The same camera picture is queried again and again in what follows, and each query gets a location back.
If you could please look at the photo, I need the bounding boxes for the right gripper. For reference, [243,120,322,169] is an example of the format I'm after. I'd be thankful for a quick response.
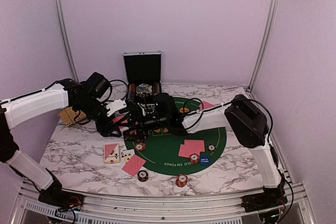
[117,109,169,140]

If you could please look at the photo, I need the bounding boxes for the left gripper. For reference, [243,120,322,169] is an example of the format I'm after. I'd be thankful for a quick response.
[76,97,121,137]

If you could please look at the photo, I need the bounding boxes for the red-backed card deck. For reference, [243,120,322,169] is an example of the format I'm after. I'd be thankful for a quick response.
[112,115,130,134]

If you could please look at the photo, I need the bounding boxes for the red 5 chips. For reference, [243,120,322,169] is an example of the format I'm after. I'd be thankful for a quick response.
[134,143,146,152]
[190,154,200,164]

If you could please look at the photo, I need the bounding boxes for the five of clubs card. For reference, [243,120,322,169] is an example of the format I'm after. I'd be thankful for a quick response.
[121,150,134,164]

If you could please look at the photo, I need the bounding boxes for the red-backed card off mat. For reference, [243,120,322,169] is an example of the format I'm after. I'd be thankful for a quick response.
[122,155,146,177]

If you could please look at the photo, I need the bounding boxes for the dark 100 chip stack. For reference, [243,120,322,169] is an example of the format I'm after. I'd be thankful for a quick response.
[137,170,149,182]

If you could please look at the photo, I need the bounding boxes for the orange round dealer button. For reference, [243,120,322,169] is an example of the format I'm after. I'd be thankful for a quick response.
[180,107,189,114]

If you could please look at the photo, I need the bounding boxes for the red-backed card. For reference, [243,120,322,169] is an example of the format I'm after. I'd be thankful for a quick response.
[184,140,205,154]
[199,101,215,110]

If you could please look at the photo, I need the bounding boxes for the red 5 chip stack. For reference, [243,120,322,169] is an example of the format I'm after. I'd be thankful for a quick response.
[175,174,188,187]

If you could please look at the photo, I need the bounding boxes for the blue small blind button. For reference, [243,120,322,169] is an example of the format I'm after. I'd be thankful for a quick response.
[199,156,211,166]

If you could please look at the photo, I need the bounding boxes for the dark 100 chips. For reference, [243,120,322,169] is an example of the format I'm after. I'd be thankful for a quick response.
[207,144,216,153]

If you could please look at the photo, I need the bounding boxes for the red-backed card seat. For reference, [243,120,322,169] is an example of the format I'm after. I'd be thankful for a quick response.
[178,144,197,158]

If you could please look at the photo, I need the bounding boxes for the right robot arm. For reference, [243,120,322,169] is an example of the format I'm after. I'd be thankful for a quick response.
[121,93,285,207]

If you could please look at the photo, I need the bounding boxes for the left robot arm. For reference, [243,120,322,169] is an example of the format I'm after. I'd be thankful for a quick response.
[1,72,127,206]

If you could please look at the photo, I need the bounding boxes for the card deck box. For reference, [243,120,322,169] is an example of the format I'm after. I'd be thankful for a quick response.
[104,144,121,164]

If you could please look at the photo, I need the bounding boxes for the brown purple chip row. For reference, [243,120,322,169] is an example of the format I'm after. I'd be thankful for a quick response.
[127,84,136,103]

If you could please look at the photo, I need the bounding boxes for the woven bamboo tray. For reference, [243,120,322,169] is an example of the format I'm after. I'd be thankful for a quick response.
[58,107,87,126]

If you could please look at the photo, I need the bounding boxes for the blue card deck in case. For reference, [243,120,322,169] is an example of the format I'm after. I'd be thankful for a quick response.
[136,83,153,97]

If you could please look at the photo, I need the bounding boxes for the dark brown chip row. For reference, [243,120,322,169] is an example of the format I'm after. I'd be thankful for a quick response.
[153,82,161,95]

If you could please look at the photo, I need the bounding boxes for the round green poker mat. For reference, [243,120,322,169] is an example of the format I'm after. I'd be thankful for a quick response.
[124,97,227,176]

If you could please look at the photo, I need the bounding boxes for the aluminium poker chip case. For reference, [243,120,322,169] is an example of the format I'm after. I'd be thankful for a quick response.
[123,51,162,113]

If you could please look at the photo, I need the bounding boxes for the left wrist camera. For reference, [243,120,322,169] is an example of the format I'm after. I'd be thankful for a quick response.
[104,99,127,117]

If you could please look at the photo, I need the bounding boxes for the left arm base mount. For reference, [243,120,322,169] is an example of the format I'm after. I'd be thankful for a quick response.
[38,190,85,210]

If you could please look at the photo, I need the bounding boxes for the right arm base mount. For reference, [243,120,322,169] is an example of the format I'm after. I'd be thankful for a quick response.
[241,193,288,212]

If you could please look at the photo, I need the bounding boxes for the left aluminium frame post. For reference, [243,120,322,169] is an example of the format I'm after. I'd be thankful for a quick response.
[54,0,79,81]

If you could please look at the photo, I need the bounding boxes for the aluminium frame post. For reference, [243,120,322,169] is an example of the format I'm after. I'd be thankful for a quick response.
[54,0,79,81]
[246,0,279,93]

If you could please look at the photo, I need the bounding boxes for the right aluminium frame post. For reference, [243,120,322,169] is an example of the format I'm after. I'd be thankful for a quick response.
[246,0,279,93]

